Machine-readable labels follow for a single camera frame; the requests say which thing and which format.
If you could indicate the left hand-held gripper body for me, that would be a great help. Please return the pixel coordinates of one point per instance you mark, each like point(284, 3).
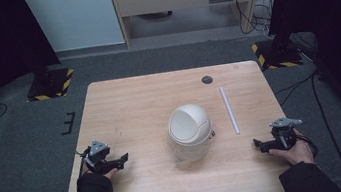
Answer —
point(98, 156)

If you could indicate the white wall panel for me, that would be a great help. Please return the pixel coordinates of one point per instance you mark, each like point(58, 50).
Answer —
point(73, 18)

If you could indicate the dark round table grommet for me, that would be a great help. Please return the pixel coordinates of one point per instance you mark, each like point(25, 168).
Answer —
point(207, 79)

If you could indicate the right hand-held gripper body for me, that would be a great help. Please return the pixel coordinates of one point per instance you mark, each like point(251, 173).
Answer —
point(284, 135)

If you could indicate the person's left hand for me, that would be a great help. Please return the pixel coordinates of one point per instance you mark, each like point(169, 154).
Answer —
point(112, 174)

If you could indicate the person's right hand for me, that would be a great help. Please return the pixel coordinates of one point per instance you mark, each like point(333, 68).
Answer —
point(299, 153)

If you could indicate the white plastic tube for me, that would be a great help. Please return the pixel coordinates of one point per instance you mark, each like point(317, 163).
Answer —
point(229, 109)

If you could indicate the striped black stand base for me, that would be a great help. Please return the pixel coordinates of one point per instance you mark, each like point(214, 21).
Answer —
point(279, 57)
point(51, 86)

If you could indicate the white swing-lid trash can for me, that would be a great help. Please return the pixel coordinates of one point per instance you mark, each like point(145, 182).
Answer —
point(190, 130)

